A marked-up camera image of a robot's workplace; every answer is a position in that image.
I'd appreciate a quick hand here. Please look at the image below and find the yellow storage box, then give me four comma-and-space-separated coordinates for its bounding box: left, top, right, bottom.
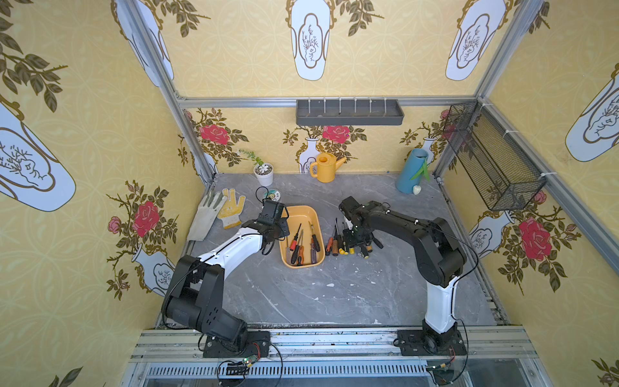
279, 206, 326, 269

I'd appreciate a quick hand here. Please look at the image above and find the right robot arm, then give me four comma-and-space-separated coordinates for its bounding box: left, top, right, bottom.
339, 197, 467, 346

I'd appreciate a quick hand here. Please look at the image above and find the orange black screwdriver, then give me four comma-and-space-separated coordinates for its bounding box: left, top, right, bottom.
325, 231, 337, 256

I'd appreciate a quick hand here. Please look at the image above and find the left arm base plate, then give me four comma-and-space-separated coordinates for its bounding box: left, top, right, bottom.
200, 331, 271, 359

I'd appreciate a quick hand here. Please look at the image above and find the black yellow-collar screwdriver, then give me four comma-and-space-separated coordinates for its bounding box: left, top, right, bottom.
338, 227, 349, 255

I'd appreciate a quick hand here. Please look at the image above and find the red grip black screwdriver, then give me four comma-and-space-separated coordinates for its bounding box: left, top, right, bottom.
289, 227, 301, 252

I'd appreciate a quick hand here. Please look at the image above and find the teal vase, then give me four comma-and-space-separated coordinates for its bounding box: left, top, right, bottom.
396, 148, 430, 195

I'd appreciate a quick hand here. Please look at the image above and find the black wire basket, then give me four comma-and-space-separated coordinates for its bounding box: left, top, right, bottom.
443, 103, 546, 211

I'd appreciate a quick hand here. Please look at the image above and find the sunflower seed jar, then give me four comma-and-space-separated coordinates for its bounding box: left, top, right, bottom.
264, 190, 281, 202

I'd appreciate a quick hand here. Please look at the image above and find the white flower pot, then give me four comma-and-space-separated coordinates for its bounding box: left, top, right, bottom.
254, 163, 274, 187

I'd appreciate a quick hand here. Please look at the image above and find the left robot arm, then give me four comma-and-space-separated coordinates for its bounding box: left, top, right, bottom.
161, 199, 290, 354

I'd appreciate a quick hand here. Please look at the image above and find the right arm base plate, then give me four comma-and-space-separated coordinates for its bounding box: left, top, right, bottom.
393, 328, 467, 357

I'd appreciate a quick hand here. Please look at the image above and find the brown grip black screwdriver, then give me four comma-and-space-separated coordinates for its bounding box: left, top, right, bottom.
331, 219, 339, 256

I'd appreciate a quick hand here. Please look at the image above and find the long white leather glove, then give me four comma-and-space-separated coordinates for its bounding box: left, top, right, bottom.
187, 190, 227, 241

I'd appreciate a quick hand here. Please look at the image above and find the grey wall shelf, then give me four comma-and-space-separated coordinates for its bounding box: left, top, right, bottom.
295, 98, 405, 127

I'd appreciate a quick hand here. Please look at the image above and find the yellow watering can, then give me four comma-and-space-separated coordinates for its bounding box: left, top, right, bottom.
309, 153, 348, 183

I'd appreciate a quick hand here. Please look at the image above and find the yellow dotted work glove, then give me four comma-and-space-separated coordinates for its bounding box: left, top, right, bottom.
217, 189, 246, 230

